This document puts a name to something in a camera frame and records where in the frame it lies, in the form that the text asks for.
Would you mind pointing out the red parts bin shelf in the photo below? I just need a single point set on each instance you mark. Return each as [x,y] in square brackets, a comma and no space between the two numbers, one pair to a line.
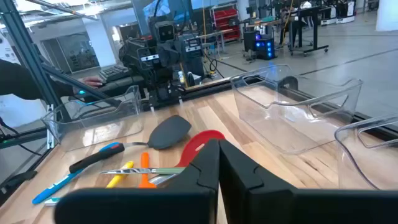
[225,15]

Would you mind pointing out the clear plastic bin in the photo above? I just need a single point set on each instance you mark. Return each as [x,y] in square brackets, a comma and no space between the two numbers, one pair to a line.
[367,161]
[93,130]
[295,124]

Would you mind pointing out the grey electronics box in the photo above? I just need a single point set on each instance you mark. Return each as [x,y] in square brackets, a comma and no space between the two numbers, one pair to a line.
[192,59]

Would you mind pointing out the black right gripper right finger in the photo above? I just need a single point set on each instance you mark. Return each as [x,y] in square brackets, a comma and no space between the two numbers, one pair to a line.
[311,207]

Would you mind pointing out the computer tower with blue lights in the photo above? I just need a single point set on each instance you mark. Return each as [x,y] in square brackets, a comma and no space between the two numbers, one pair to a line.
[264,46]

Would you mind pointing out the yellow silicone spoon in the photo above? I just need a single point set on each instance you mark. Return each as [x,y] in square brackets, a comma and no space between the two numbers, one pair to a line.
[119,177]

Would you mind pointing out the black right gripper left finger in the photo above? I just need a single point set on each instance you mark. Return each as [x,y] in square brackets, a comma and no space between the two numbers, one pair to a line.
[133,207]

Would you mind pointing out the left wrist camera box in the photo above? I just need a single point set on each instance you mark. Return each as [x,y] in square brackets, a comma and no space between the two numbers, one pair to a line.
[164,31]

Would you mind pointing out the black computer keyboard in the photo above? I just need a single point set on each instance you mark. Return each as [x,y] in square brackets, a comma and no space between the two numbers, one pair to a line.
[113,73]

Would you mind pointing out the blue silicone spoon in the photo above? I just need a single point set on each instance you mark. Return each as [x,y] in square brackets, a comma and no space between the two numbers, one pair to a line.
[53,189]

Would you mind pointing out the red slotted spoon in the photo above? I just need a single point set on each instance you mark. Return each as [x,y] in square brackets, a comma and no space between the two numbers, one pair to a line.
[192,149]

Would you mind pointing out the person's forearm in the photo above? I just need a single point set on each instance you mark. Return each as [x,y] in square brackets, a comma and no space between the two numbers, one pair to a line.
[18,81]

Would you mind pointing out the black standing desk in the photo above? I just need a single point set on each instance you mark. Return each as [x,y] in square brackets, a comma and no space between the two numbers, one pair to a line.
[314,31]

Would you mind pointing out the black computer mouse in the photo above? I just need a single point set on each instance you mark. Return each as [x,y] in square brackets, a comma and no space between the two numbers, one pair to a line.
[81,92]

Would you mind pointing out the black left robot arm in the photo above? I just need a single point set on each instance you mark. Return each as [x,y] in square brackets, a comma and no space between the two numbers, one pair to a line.
[155,87]

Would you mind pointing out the person's hand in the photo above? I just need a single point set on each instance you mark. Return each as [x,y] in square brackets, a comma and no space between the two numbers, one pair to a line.
[91,81]

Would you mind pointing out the black turner spatula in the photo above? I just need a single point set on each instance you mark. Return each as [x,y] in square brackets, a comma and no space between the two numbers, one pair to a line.
[169,132]

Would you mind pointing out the orange silicone spatula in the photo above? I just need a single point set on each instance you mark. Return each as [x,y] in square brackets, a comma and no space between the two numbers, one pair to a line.
[144,160]

